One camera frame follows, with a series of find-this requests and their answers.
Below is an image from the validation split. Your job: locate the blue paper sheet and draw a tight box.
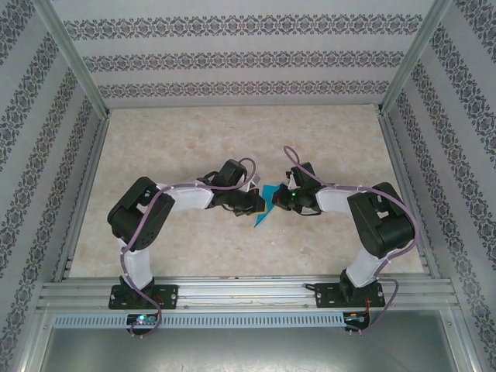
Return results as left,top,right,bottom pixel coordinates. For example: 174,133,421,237
251,184,284,229

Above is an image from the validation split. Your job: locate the metal sheet tray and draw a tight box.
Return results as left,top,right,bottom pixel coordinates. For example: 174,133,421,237
17,305,477,372

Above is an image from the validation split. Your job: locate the aluminium mounting rail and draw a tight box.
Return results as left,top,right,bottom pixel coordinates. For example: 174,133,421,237
36,274,460,311

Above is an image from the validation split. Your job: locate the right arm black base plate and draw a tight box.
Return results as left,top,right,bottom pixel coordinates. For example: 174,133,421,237
315,281,387,309

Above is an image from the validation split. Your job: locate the aluminium table side rail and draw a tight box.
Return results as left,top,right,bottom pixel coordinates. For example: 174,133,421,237
377,110,441,278
52,110,112,282

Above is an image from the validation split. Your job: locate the grey slotted cable duct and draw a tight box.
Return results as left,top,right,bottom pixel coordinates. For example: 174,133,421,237
52,312,369,329

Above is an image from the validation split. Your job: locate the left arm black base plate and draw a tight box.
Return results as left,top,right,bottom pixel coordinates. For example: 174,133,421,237
108,284,179,311

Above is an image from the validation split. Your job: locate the aluminium frame post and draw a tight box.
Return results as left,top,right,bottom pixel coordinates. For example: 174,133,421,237
375,0,454,115
33,0,112,117

